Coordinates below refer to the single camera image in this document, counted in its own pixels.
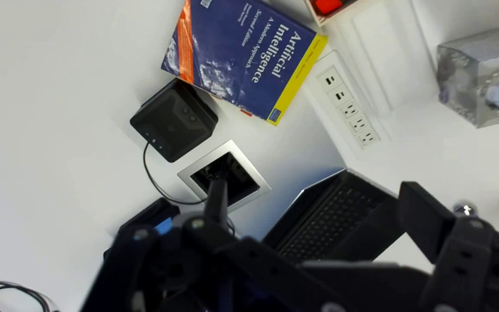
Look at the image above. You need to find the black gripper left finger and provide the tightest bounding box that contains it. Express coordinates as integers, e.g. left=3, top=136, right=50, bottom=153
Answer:
left=79, top=198, right=183, bottom=312

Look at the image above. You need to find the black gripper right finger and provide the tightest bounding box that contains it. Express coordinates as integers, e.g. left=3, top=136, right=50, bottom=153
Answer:
left=397, top=181, right=499, bottom=312

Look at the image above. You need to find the black square speaker device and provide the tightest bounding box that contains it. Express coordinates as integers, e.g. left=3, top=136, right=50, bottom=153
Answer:
left=128, top=79, right=220, bottom=165

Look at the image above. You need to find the silver tissue box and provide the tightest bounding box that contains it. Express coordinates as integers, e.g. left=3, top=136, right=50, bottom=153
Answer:
left=435, top=25, right=499, bottom=131

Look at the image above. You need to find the white power strip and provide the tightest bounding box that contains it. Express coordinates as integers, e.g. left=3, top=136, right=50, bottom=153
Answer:
left=310, top=51, right=388, bottom=151

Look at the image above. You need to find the blue Artificial Intelligence textbook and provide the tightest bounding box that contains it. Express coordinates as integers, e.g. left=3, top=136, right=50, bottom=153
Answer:
left=159, top=0, right=331, bottom=129

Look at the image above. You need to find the wooden tray box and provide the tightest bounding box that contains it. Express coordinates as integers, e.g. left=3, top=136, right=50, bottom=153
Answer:
left=303, top=0, right=374, bottom=28

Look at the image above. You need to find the red toy piece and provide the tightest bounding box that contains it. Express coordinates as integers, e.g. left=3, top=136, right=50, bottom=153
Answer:
left=308, top=0, right=345, bottom=18

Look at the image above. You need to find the thin black device cable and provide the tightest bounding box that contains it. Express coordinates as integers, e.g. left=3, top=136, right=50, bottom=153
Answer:
left=140, top=141, right=208, bottom=209

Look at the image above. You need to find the silver table cable grommet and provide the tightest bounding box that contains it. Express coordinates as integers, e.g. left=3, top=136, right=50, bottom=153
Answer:
left=175, top=139, right=273, bottom=214

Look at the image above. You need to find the looped black cable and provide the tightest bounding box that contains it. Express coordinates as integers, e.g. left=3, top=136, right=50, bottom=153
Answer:
left=0, top=280, right=62, bottom=312

